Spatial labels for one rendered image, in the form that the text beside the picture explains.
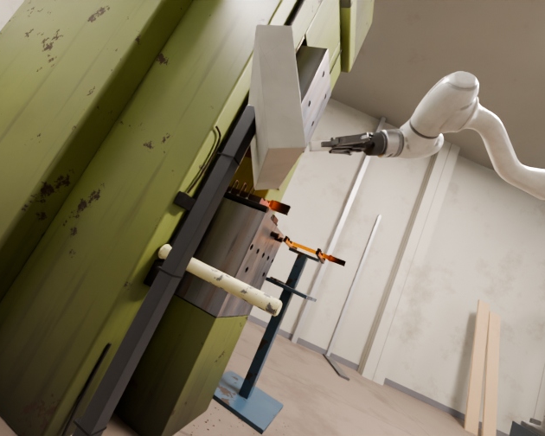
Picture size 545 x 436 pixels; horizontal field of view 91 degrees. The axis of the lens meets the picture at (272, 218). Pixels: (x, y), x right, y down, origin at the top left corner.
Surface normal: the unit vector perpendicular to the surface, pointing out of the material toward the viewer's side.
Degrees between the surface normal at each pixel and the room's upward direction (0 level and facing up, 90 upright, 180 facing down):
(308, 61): 90
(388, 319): 90
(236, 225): 90
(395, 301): 90
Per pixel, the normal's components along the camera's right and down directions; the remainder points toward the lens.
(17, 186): -0.25, -0.31
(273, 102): 0.15, -0.15
